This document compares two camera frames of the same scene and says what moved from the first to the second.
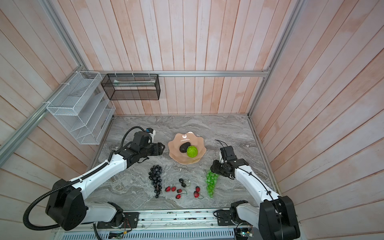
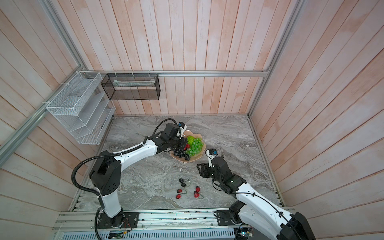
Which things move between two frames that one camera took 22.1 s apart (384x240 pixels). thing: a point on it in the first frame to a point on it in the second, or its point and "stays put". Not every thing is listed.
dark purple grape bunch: (156, 180) to (181, 153)
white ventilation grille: (156, 236) stays put
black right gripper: (215, 167) to (203, 170)
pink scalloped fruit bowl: (182, 158) stays put
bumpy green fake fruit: (192, 151) to (190, 139)
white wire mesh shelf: (82, 104) stays put
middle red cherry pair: (178, 196) stays put
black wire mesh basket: (132, 86) stays put
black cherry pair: (181, 180) stays put
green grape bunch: (211, 179) to (196, 147)
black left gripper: (158, 150) to (183, 142)
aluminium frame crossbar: (252, 73) stays put
